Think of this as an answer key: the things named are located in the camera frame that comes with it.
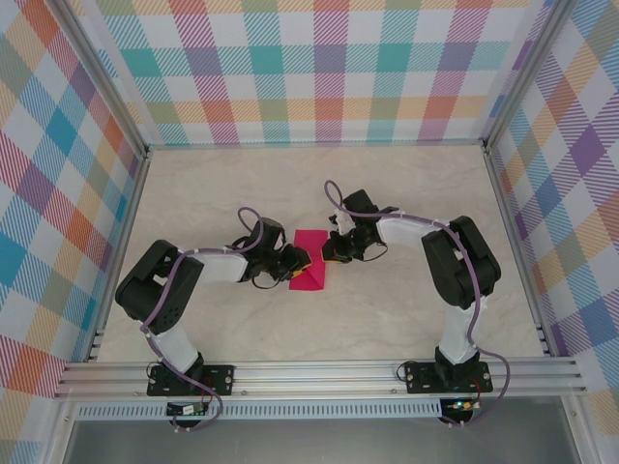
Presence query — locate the pink paper sheet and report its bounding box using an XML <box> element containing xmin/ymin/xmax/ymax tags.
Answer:
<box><xmin>288</xmin><ymin>229</ymin><xmax>328</xmax><ymax>293</ymax></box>

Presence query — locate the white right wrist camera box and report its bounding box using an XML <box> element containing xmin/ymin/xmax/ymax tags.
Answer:
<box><xmin>328</xmin><ymin>212</ymin><xmax>358</xmax><ymax>237</ymax></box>

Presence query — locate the thin black right gripper cable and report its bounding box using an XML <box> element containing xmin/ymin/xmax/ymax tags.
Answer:
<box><xmin>360</xmin><ymin>240</ymin><xmax>389</xmax><ymax>265</ymax></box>

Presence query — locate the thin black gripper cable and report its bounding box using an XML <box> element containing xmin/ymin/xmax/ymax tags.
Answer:
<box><xmin>250</xmin><ymin>270</ymin><xmax>287</xmax><ymax>291</ymax></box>
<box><xmin>360</xmin><ymin>240</ymin><xmax>389</xmax><ymax>265</ymax></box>

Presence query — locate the thin black left gripper cable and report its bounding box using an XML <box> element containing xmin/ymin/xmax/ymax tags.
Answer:
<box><xmin>250</xmin><ymin>270</ymin><xmax>287</xmax><ymax>291</ymax></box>

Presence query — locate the aluminium rear frame rail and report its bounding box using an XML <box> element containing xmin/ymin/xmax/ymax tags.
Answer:
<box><xmin>144</xmin><ymin>138</ymin><xmax>488</xmax><ymax>150</ymax></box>

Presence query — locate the long aluminium base rail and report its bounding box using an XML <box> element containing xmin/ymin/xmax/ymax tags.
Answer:
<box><xmin>53</xmin><ymin>360</ymin><xmax>589</xmax><ymax>400</ymax></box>

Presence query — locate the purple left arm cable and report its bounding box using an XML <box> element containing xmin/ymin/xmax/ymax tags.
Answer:
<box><xmin>141</xmin><ymin>207</ymin><xmax>266</xmax><ymax>433</ymax></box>

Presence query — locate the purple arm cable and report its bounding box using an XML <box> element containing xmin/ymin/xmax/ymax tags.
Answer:
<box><xmin>323</xmin><ymin>181</ymin><xmax>512</xmax><ymax>429</ymax></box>
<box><xmin>141</xmin><ymin>207</ymin><xmax>266</xmax><ymax>433</ymax></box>

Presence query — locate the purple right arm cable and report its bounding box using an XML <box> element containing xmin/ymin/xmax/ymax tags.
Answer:
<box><xmin>323</xmin><ymin>181</ymin><xmax>512</xmax><ymax>429</ymax></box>

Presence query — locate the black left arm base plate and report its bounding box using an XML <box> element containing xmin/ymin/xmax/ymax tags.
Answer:
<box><xmin>147</xmin><ymin>364</ymin><xmax>237</xmax><ymax>397</ymax></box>

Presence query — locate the perforated metal cable tray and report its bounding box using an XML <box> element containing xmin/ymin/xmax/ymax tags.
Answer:
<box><xmin>76</xmin><ymin>404</ymin><xmax>444</xmax><ymax>420</ymax></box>

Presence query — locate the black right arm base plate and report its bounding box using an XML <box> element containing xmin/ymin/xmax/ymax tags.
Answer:
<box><xmin>403</xmin><ymin>360</ymin><xmax>494</xmax><ymax>394</ymax></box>

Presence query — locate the aluminium side frame rail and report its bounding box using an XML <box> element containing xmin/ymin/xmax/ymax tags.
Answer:
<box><xmin>86</xmin><ymin>147</ymin><xmax>152</xmax><ymax>363</ymax></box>
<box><xmin>483</xmin><ymin>144</ymin><xmax>552</xmax><ymax>357</ymax></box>

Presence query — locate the aluminium frame post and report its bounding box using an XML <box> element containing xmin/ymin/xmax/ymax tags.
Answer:
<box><xmin>483</xmin><ymin>0</ymin><xmax>575</xmax><ymax>146</ymax></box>
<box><xmin>50</xmin><ymin>0</ymin><xmax>149</xmax><ymax>156</ymax></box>

